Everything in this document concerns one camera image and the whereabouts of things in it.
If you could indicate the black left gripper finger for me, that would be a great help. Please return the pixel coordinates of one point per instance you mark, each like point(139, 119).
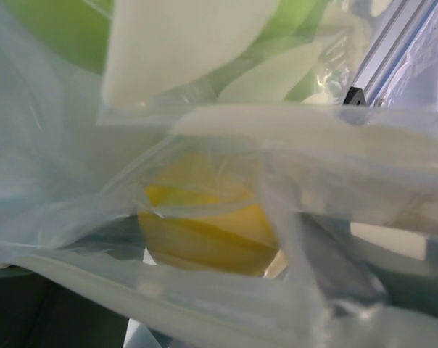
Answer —
point(37, 312)

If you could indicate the yellow fake lemon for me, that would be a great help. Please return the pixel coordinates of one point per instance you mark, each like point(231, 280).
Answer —
point(201, 213)

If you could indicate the clear polka dot zip bag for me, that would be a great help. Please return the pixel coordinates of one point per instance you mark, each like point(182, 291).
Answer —
point(350, 191)

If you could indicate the green fake food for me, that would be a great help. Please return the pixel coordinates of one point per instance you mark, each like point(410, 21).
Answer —
point(167, 52)

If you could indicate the aluminium front frame rail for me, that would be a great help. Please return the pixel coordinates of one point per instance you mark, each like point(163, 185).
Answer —
point(400, 69)

